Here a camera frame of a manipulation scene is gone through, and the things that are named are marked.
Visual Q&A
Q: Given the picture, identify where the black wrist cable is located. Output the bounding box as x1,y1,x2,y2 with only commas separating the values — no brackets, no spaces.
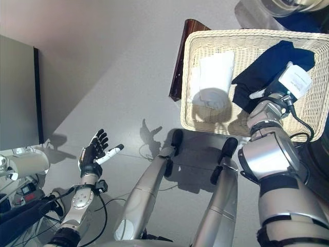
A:
282,95,316,186
38,186,109,245

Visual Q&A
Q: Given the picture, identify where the dark trouser leg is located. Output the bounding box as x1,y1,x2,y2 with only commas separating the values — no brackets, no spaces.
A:
0,199,52,245

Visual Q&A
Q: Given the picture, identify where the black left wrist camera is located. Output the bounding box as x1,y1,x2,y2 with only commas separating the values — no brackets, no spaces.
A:
95,180,108,193

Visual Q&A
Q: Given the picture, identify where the white garment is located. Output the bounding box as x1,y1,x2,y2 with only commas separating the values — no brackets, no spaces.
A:
188,49,236,110

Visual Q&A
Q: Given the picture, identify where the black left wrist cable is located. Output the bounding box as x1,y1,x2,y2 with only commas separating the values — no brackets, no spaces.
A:
38,186,109,245

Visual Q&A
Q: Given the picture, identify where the silver right robot leg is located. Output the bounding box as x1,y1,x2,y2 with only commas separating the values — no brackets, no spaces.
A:
192,136,240,247

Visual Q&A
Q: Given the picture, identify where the silver robot torso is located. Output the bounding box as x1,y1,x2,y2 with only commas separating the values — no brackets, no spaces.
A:
97,232,196,247

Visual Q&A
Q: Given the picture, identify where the dark brown wooden stool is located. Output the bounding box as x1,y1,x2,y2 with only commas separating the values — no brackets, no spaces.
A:
168,18,212,103

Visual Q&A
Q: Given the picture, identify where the white cylindrical device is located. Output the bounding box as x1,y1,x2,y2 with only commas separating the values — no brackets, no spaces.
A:
0,149,51,181

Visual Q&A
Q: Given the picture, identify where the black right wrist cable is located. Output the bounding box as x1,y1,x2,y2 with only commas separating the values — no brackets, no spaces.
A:
282,95,316,186

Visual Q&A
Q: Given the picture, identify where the round glass washer door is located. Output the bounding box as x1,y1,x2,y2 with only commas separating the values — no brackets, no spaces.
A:
234,0,329,33

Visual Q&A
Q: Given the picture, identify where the black white sneaker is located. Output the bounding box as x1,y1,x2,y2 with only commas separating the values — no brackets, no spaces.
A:
48,188,65,217

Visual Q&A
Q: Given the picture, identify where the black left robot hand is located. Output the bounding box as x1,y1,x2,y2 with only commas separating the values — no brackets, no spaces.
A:
77,128,125,179

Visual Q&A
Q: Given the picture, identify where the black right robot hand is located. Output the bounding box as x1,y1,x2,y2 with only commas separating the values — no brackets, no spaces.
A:
249,61,313,100

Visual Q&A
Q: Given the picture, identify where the black garment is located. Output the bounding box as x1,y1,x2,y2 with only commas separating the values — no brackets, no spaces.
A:
231,40,317,114

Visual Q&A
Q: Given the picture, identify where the silver left robot leg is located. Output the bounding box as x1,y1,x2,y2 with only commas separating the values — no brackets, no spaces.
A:
113,128,185,241

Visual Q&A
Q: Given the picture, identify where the grey cabinet dark edge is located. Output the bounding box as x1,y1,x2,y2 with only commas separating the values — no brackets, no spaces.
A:
0,34,45,151

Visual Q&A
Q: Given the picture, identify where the silver robot leg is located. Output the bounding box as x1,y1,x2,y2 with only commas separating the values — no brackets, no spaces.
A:
192,136,240,247
113,128,185,241

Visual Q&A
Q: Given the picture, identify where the white wicker basket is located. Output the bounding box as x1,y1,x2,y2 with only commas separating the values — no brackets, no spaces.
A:
179,28,329,143

